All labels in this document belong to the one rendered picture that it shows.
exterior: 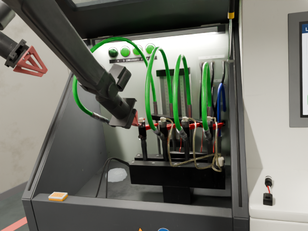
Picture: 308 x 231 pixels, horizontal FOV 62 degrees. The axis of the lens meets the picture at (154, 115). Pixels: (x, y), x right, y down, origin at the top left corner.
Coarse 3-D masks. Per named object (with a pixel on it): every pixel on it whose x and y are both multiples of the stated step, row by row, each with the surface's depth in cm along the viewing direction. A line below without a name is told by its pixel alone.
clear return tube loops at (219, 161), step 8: (192, 120) 87; (216, 128) 81; (216, 136) 77; (168, 144) 81; (192, 144) 79; (216, 144) 76; (168, 152) 81; (216, 152) 76; (192, 160) 85; (216, 160) 77; (200, 168) 80
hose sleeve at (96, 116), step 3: (93, 114) 86; (96, 114) 87; (93, 117) 87; (96, 117) 87; (99, 117) 88; (102, 117) 89; (99, 120) 89; (102, 120) 89; (105, 120) 90; (108, 120) 91; (108, 123) 92
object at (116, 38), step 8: (104, 40) 87; (112, 40) 89; (120, 40) 92; (128, 40) 95; (96, 48) 85; (136, 48) 99; (144, 56) 102; (152, 80) 107; (72, 88) 80; (152, 88) 108; (80, 104) 82; (88, 112) 85
